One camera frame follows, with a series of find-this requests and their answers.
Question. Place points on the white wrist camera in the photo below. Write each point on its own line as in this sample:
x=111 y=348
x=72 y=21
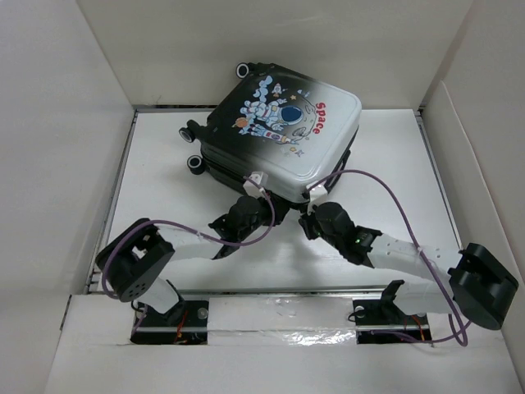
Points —
x=317 y=195
x=254 y=184

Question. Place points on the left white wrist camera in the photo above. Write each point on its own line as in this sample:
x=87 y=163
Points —
x=254 y=184

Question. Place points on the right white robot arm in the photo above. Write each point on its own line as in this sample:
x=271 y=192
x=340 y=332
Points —
x=472 y=280

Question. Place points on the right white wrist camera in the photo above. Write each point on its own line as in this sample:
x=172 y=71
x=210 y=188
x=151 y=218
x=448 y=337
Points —
x=317 y=195

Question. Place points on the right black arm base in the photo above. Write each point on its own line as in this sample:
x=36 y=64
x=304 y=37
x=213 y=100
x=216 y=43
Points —
x=378 y=326

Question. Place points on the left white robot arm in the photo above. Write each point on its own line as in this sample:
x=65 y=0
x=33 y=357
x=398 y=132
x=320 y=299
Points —
x=132 y=263

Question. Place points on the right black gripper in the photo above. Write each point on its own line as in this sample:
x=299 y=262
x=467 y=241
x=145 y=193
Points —
x=305 y=221

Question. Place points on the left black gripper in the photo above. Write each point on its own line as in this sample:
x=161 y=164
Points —
x=280 y=208

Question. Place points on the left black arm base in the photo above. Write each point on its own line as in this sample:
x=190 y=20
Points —
x=190 y=329

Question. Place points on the black suitcase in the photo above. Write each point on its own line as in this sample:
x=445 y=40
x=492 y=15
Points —
x=291 y=127

